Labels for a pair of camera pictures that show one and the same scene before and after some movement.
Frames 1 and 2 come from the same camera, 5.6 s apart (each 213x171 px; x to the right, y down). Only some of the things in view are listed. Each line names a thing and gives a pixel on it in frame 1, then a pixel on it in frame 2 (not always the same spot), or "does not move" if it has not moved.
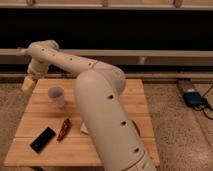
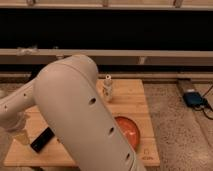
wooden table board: (49, 130) does not move
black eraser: (43, 139) does not move
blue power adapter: (193, 99) does not move
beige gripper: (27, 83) → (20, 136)
